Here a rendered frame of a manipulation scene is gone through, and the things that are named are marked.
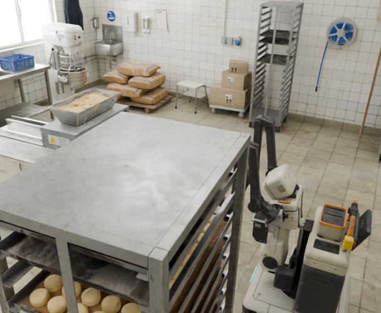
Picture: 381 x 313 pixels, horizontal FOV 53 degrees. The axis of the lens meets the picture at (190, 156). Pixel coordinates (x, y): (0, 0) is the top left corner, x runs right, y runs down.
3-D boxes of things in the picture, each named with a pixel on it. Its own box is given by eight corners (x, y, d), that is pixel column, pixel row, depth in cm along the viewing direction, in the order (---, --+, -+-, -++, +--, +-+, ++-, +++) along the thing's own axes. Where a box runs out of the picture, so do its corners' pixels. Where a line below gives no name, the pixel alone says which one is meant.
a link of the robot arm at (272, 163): (273, 118, 246) (277, 113, 255) (252, 118, 252) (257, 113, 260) (277, 181, 264) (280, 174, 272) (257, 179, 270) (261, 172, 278)
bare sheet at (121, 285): (129, 153, 142) (129, 149, 141) (233, 176, 129) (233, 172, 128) (0, 254, 93) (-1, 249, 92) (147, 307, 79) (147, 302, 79)
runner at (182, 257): (230, 172, 132) (231, 164, 131) (238, 173, 131) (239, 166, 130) (137, 310, 79) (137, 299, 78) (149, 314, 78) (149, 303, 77)
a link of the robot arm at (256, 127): (261, 121, 250) (265, 115, 259) (252, 120, 252) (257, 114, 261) (255, 178, 269) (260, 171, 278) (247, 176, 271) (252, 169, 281)
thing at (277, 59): (267, 54, 602) (267, 53, 601) (293, 56, 588) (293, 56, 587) (257, 61, 553) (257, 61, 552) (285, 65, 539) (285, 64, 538)
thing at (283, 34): (270, 30, 585) (270, 29, 585) (296, 32, 571) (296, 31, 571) (259, 36, 536) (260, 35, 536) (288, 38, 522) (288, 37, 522)
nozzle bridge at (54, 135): (46, 167, 302) (39, 127, 287) (101, 134, 361) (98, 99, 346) (80, 176, 290) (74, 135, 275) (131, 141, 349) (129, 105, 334)
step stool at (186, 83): (210, 107, 686) (210, 82, 665) (195, 113, 653) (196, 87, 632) (189, 102, 708) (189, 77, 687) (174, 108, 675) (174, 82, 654)
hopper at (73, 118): (49, 123, 293) (46, 106, 286) (94, 102, 338) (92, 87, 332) (80, 130, 282) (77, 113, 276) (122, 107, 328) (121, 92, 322)
